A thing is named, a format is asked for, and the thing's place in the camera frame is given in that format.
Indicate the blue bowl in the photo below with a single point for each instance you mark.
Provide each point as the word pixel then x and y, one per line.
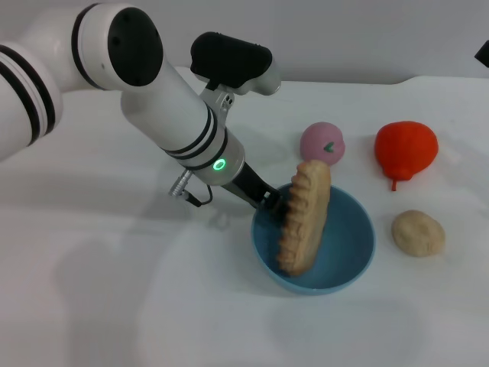
pixel 344 244

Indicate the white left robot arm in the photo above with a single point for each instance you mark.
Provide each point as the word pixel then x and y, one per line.
pixel 114 95

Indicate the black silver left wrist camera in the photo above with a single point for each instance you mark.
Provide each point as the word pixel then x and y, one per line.
pixel 229 61

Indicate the pink peach toy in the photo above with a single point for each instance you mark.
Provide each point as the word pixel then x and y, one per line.
pixel 319 141

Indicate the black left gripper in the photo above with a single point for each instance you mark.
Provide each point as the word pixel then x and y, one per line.
pixel 248 187

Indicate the long ridged bread loaf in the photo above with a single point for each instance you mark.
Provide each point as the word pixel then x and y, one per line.
pixel 307 218

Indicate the round beige bread bun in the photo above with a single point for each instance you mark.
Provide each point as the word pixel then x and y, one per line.
pixel 418 233

